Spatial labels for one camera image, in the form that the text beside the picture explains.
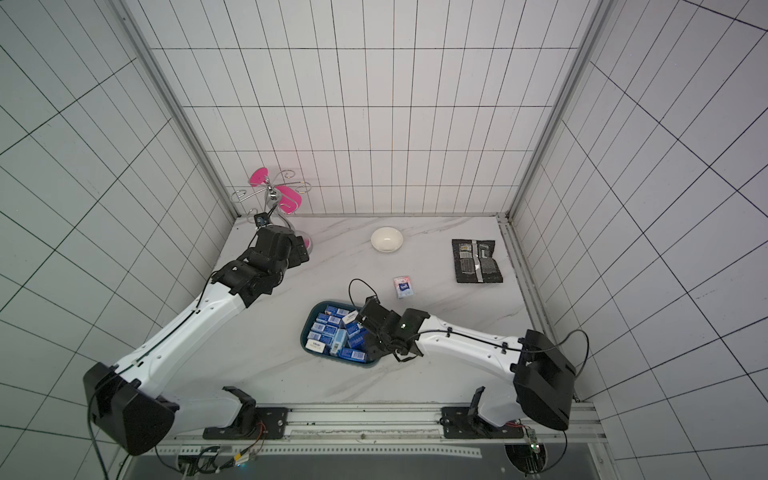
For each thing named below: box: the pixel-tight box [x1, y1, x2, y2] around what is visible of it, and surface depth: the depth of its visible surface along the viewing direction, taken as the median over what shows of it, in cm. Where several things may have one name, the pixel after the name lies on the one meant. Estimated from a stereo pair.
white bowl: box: [370, 226, 404, 253], surface depth 109 cm
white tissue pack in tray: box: [305, 339, 326, 354], surface depth 81 cm
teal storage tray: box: [300, 301, 375, 365], surface depth 85 cm
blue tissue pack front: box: [338, 347, 367, 363], surface depth 81 cm
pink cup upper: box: [249, 167, 269, 187], surface depth 94 cm
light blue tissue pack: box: [330, 328, 348, 356], surface depth 84 cm
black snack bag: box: [452, 239, 504, 283], surface depth 106 cm
